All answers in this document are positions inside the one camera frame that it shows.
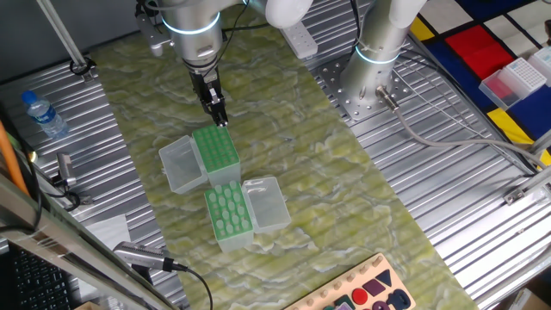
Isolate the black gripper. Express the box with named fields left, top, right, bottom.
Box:
left=189, top=68, right=230, bottom=128

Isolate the green rack pipette tip box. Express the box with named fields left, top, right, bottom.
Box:
left=158, top=124, right=242, bottom=195
left=203, top=175, right=293, bottom=254

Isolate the green marble pattern mat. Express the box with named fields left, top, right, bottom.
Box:
left=88, top=8, right=480, bottom=310

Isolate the white power strip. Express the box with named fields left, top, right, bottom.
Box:
left=279, top=20, right=319, bottom=60

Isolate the black tool at right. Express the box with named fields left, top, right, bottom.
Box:
left=55, top=152, right=77, bottom=187

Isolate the clear water bottle blue cap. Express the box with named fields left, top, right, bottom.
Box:
left=21, top=90, right=70, bottom=140

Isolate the slim aluminium pole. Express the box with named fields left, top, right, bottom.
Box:
left=35, top=0, right=96, bottom=83

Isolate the orange tube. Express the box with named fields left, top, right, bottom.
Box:
left=0, top=120, right=30, bottom=197

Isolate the wooden shape puzzle board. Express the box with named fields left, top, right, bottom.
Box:
left=282, top=252, right=418, bottom=310

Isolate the teal puzzle piece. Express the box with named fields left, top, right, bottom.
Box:
left=333, top=294, right=356, bottom=310

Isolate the red circle puzzle piece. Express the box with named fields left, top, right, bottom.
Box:
left=350, top=287, right=369, bottom=306

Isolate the purple square puzzle piece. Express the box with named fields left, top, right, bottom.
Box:
left=362, top=278, right=387, bottom=297

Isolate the navy triangle puzzle piece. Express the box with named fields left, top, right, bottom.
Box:
left=375, top=269, right=393, bottom=288

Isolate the black keyboard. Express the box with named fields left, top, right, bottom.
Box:
left=7, top=243, right=74, bottom=310

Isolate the navy rounded puzzle piece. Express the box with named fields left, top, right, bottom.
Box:
left=385, top=288, right=412, bottom=310

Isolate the red blue yellow cloth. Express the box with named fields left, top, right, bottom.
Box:
left=408, top=0, right=551, bottom=169

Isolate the small white rack tip box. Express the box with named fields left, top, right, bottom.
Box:
left=527, top=46, right=551, bottom=87
left=478, top=57, right=548, bottom=111

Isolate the aluminium extrusion bar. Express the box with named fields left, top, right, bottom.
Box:
left=502, top=165, right=551, bottom=206
left=527, top=128, right=551, bottom=158

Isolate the brown cardboard box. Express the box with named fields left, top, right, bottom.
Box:
left=507, top=287, right=551, bottom=310

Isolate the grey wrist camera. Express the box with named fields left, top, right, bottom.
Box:
left=135, top=12, right=167, bottom=58

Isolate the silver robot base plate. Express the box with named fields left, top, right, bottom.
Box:
left=315, top=52, right=415, bottom=127

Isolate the black camera cable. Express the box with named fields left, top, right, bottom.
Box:
left=171, top=262, right=214, bottom=310

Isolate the silver depth camera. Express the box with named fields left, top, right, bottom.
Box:
left=112, top=240, right=176, bottom=273

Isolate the black cable at arm base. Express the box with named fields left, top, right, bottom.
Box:
left=348, top=0, right=367, bottom=47

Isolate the grey cable with metal plug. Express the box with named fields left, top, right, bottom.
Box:
left=375, top=84, right=548, bottom=170

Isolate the grey aluminium frame rail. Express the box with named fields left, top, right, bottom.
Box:
left=0, top=171, right=180, bottom=310

